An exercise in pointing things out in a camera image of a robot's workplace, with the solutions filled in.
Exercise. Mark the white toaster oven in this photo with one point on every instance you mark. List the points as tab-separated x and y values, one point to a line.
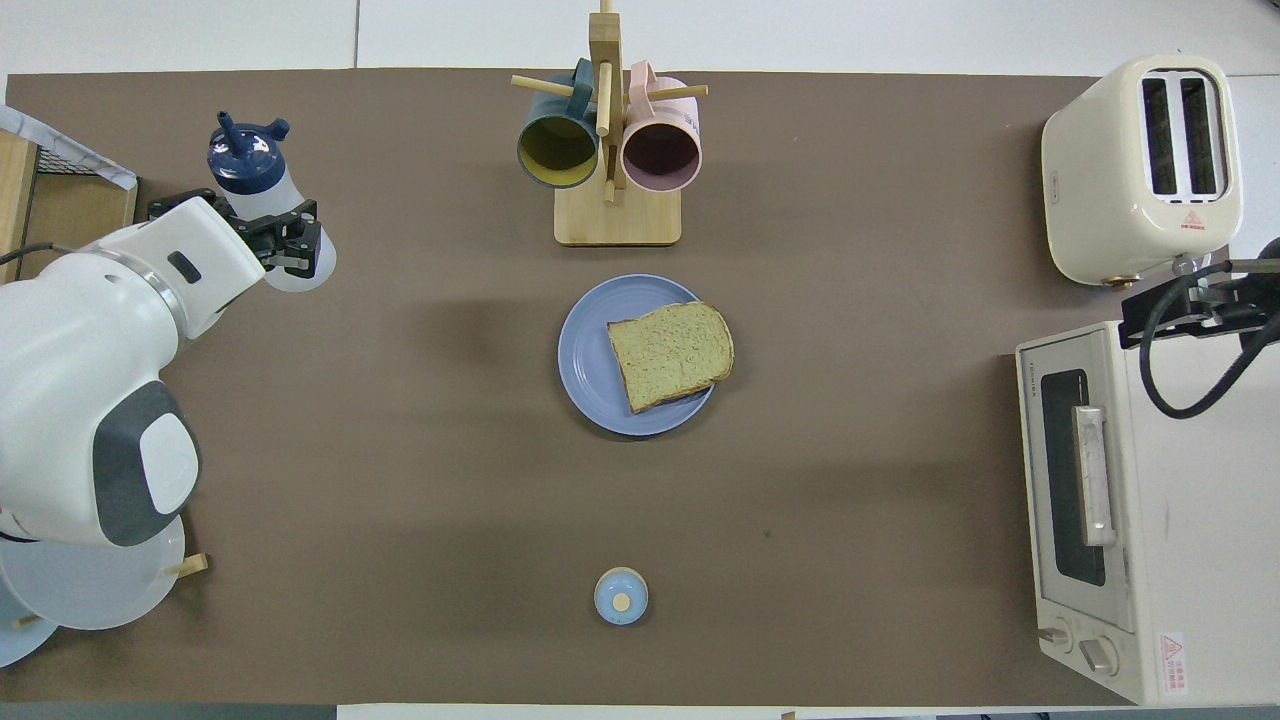
1190	520

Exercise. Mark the wooden plate rack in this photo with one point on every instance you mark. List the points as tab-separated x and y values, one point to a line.
190	566

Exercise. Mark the dark teal mug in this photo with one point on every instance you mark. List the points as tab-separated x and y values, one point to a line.
556	150

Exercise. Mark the blue-capped translucent squeeze bottle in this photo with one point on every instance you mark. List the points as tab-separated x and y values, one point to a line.
250	165

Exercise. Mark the wooden shelf unit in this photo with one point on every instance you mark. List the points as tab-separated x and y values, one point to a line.
85	215

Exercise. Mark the wooden mug tree stand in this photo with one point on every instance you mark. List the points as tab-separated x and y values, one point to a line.
618	220

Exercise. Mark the periwinkle blue plate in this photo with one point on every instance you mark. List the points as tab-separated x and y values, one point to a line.
585	360

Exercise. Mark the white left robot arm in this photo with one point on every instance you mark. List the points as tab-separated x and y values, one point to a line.
90	380

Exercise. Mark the toasted bread slice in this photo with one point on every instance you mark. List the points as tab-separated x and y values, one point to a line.
670	352

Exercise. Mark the pink mug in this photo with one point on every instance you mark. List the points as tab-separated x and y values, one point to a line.
660	152

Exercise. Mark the cream two-slot toaster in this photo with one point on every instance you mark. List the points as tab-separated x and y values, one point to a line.
1095	190

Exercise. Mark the pale grey plate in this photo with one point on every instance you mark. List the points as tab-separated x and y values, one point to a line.
90	590

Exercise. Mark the light blue plate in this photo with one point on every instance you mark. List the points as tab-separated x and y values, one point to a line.
20	645

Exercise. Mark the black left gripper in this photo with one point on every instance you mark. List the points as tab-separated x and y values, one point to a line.
250	228

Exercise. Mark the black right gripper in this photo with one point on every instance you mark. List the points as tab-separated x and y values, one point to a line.
1250	295

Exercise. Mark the brown table mat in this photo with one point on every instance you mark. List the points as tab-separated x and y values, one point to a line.
400	450

